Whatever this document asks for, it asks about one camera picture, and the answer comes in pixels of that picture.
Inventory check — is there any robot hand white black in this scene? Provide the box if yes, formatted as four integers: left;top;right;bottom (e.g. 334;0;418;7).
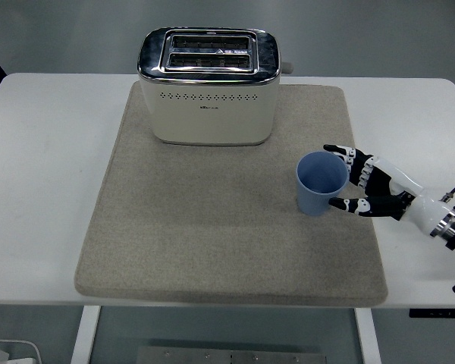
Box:
323;143;455;238

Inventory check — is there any blue plastic cup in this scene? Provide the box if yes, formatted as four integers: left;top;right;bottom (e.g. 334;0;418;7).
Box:
295;150;350;218

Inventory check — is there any black table control panel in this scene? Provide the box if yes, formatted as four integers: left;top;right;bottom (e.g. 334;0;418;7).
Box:
409;309;455;319

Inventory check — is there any white table leg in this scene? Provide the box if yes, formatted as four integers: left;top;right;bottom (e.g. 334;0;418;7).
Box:
354;307;382;364
68;305;102;364

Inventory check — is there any beige felt mat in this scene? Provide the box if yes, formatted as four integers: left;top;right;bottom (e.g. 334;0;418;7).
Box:
74;81;389;306

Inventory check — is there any cream chrome toaster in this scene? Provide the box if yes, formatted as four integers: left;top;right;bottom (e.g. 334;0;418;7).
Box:
136;26;294;147

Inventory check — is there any white tray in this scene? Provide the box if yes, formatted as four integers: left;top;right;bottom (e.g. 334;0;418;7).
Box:
0;339;43;364

